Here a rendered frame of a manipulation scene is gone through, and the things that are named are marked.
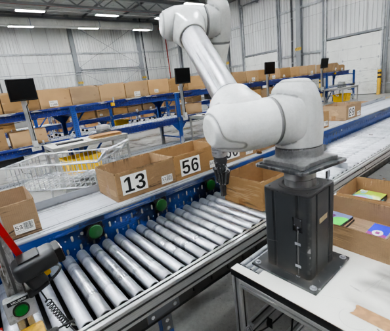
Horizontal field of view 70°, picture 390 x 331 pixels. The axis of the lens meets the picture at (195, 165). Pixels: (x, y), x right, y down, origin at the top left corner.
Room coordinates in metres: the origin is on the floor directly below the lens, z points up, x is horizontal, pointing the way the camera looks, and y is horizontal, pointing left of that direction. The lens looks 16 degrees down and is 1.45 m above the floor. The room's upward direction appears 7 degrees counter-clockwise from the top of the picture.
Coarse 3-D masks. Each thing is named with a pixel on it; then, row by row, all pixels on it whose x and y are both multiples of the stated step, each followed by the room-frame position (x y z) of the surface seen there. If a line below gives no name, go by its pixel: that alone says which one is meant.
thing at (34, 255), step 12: (24, 252) 0.65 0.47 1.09; (36, 252) 0.64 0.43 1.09; (48, 252) 0.64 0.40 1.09; (60, 252) 0.65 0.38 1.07; (12, 264) 0.62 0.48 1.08; (24, 264) 0.61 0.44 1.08; (36, 264) 0.62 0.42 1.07; (48, 264) 0.63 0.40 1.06; (24, 276) 0.60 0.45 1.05; (36, 276) 0.62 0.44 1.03; (36, 288) 0.62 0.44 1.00
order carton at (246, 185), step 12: (240, 168) 1.72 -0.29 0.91; (252, 168) 1.79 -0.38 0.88; (240, 180) 1.50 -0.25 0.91; (252, 180) 1.78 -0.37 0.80; (264, 180) 1.85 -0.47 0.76; (228, 192) 1.59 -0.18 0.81; (240, 192) 1.51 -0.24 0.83; (252, 192) 1.44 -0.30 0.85; (264, 192) 1.40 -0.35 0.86; (240, 204) 1.52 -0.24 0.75; (252, 204) 1.45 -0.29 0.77; (264, 204) 1.40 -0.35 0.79
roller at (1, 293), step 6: (0, 288) 0.99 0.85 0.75; (0, 294) 0.96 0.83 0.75; (6, 294) 0.95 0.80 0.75; (0, 300) 0.93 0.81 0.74; (0, 306) 0.90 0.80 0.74; (6, 318) 0.82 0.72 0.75; (6, 324) 0.79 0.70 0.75; (6, 330) 0.77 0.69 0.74; (12, 330) 0.76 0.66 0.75; (18, 330) 0.76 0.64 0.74
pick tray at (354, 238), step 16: (336, 208) 1.27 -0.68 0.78; (352, 208) 1.21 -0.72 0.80; (368, 208) 1.15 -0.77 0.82; (384, 208) 1.10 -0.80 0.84; (352, 224) 1.14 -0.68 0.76; (368, 224) 1.12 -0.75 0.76; (384, 224) 1.10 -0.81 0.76; (336, 240) 1.00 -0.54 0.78; (352, 240) 0.95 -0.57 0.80; (368, 240) 0.90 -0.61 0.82; (384, 240) 0.86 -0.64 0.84; (368, 256) 0.90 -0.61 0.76; (384, 256) 0.86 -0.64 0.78
